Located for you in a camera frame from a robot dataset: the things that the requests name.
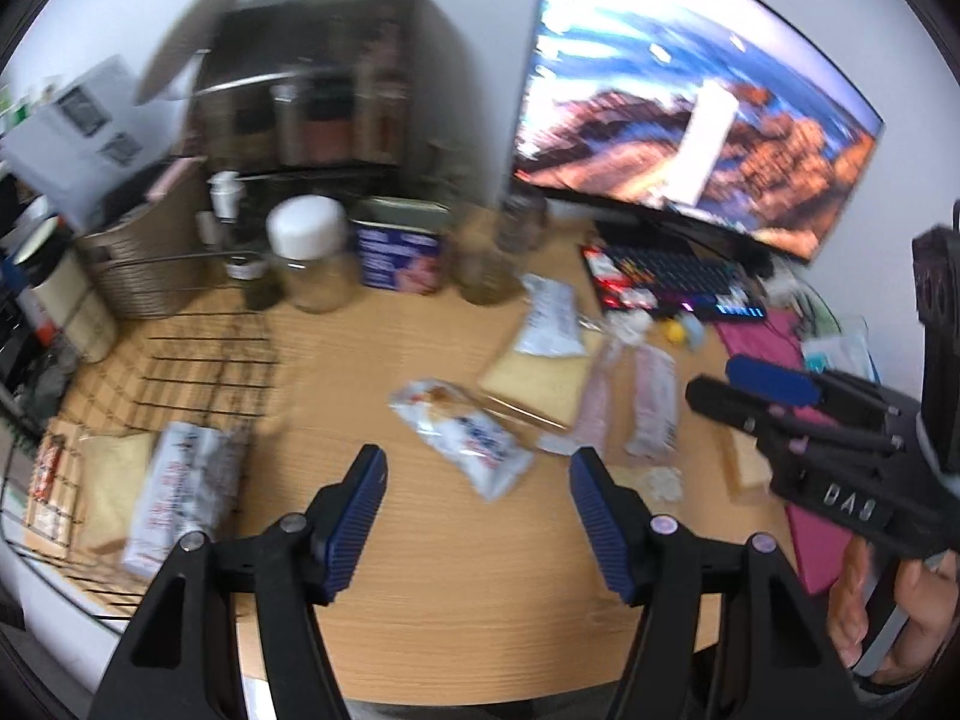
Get white packet with red print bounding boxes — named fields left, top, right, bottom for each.
left=124, top=420, right=248, bottom=578

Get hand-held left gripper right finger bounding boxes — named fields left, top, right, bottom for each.
left=568, top=447, right=871, bottom=720

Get backlit mechanical keyboard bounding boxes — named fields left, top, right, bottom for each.
left=581, top=240, right=770, bottom=323

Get pink and white packet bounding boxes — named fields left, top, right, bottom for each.
left=574, top=341, right=638, bottom=458
left=626, top=349, right=680, bottom=458

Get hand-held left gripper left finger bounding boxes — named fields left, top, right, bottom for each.
left=90, top=444, right=391, bottom=720

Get glass jar with white lid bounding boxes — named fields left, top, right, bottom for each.
left=266, top=195, right=353, bottom=314

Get small clear packet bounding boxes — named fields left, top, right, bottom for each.
left=607, top=465, right=685, bottom=505

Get dark shelf cabinet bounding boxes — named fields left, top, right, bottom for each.
left=187, top=0, right=481, bottom=196

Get small tan bread packet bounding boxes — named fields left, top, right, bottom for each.
left=720, top=426, right=775, bottom=500

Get white barcode packet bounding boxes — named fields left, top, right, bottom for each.
left=514, top=274, right=590, bottom=359

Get yellow and blue duck toy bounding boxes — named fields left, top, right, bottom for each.
left=660, top=315, right=706, bottom=350

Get white tub with black lid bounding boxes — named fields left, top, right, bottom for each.
left=15, top=217, right=117, bottom=362

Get dark glass jar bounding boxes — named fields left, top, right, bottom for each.
left=499, top=191, right=548, bottom=252

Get blue and white packets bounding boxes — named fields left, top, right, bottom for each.
left=802, top=315, right=878, bottom=383

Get curved computer monitor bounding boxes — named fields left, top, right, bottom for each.
left=512, top=0, right=886, bottom=265

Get woven storage basket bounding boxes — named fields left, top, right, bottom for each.
left=75, top=157, right=248, bottom=320

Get blue luncheon meat tin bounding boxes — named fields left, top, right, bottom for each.
left=352, top=197, right=451, bottom=295

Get brown snack bar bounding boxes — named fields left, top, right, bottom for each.
left=26, top=435, right=83, bottom=541

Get white and blue snack packet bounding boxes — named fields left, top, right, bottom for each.
left=388, top=379, right=535, bottom=502

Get toast in clear packet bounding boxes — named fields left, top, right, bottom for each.
left=478, top=330, right=608, bottom=428

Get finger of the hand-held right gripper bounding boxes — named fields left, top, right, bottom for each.
left=685, top=376, right=895, bottom=460
left=726, top=354, right=922, bottom=430

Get black monitor stand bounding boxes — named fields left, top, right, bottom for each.
left=596, top=217, right=773, bottom=275

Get person's right hand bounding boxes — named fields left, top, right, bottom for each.
left=827, top=540, right=960, bottom=685

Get small olive bottle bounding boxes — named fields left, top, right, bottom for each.
left=225, top=251, right=284, bottom=310

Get white cardboard box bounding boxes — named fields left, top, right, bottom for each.
left=0, top=54, right=185, bottom=230

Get clear glass cup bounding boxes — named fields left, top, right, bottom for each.
left=450, top=232, right=526, bottom=306

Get white duck toy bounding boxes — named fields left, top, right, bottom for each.
left=604, top=307, right=653, bottom=342

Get black wire basket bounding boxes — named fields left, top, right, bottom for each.
left=0, top=307, right=278, bottom=623

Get pink desk mat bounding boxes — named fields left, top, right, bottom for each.
left=712, top=311, right=878, bottom=593

